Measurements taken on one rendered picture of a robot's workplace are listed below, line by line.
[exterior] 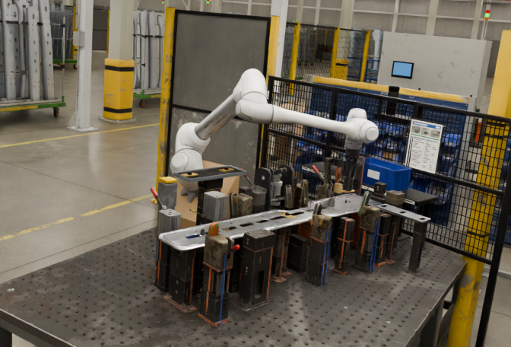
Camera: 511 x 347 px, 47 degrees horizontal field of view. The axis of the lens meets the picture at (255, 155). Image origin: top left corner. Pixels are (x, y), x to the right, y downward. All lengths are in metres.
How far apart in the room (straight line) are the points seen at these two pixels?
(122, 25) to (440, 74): 5.37
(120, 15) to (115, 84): 1.18
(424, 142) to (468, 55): 6.06
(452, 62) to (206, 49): 4.95
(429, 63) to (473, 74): 0.70
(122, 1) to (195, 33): 4.92
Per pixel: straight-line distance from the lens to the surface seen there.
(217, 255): 2.35
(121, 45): 10.57
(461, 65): 9.59
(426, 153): 3.57
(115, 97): 10.61
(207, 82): 5.65
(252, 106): 2.95
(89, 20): 9.72
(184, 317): 2.52
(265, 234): 2.54
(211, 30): 5.62
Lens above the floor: 1.90
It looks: 12 degrees down
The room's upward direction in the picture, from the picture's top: 5 degrees clockwise
